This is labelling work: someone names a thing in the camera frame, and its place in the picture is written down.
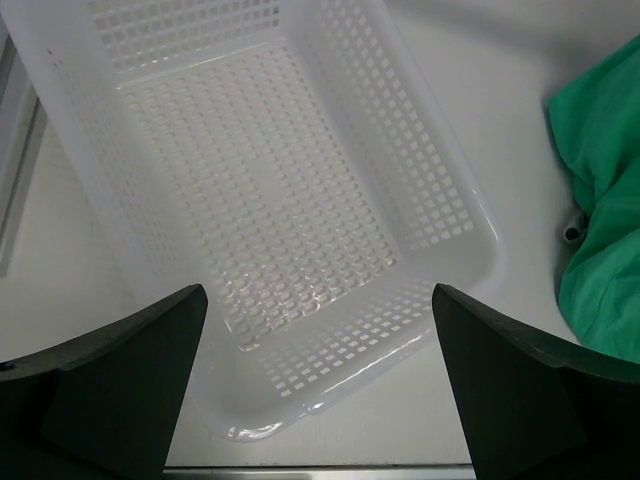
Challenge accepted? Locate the aluminium frame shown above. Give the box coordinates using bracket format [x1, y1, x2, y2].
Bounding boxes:
[1, 25, 46, 277]

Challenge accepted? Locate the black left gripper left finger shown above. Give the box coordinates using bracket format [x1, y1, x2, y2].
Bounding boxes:
[1, 285, 208, 479]

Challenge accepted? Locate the white plastic basket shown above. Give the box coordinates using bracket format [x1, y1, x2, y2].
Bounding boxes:
[1, 1, 507, 442]

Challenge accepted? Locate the green tank top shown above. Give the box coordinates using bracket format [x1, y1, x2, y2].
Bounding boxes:
[547, 38, 639, 362]

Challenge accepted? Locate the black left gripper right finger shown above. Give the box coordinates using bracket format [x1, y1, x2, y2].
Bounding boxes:
[432, 284, 639, 479]

